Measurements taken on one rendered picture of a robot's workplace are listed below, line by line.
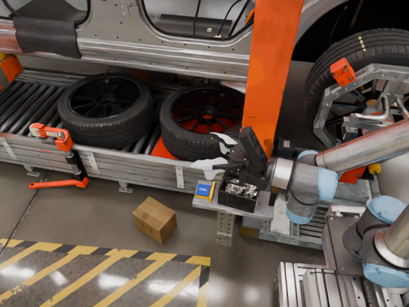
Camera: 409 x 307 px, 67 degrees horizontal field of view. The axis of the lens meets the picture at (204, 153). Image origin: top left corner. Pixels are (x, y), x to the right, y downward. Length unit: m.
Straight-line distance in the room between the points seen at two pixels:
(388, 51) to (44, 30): 1.94
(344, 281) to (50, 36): 2.09
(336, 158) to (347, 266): 0.43
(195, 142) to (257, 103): 0.63
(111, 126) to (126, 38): 0.56
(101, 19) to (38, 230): 1.40
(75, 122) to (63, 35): 0.55
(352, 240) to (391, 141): 0.45
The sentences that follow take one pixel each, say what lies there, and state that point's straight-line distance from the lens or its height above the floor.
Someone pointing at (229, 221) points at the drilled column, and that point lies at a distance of 1.80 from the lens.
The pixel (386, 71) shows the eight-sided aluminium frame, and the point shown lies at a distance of 1.56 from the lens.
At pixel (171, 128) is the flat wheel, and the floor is 0.50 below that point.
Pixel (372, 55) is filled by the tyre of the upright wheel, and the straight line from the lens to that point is 1.60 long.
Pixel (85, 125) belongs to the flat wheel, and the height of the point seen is 0.50.
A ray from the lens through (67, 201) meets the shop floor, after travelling 2.43.
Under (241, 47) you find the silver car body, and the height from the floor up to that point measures 0.96.
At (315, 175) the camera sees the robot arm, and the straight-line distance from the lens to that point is 0.79.
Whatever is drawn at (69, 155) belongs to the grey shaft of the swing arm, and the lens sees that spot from 2.18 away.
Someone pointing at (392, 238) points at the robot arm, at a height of 1.11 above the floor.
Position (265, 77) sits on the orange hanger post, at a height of 1.12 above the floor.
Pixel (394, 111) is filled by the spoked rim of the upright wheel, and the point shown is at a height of 0.85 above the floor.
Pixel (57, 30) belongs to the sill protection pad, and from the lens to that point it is 2.29.
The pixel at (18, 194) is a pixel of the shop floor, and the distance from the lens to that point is 2.63.
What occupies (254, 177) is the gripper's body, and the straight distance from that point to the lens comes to 0.82.
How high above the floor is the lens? 1.82
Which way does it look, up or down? 46 degrees down
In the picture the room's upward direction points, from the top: straight up
